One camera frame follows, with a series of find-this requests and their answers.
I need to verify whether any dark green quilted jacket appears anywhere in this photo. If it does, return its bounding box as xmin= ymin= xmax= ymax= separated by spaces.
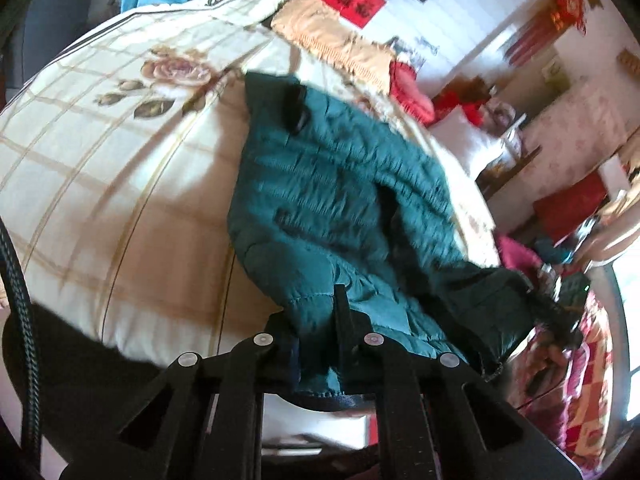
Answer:
xmin=228 ymin=72 xmax=579 ymax=396

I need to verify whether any white pillow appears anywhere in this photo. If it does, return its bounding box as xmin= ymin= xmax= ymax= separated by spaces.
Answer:
xmin=428 ymin=106 xmax=503 ymax=180

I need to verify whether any floral cream bed quilt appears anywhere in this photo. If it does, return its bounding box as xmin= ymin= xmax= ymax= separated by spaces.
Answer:
xmin=0 ymin=0 xmax=501 ymax=453

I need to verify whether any red frilled cushion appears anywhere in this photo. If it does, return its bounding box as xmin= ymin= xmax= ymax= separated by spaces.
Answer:
xmin=390 ymin=61 xmax=436 ymax=126

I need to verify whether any yellow frilled pillow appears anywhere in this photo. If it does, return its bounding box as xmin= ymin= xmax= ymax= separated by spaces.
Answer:
xmin=271 ymin=0 xmax=396 ymax=94

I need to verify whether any red hanging decoration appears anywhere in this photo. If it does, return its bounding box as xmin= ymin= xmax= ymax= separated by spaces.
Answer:
xmin=504 ymin=0 xmax=587 ymax=67

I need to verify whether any black braided cable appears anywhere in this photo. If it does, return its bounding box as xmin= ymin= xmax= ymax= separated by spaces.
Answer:
xmin=0 ymin=219 xmax=44 ymax=470

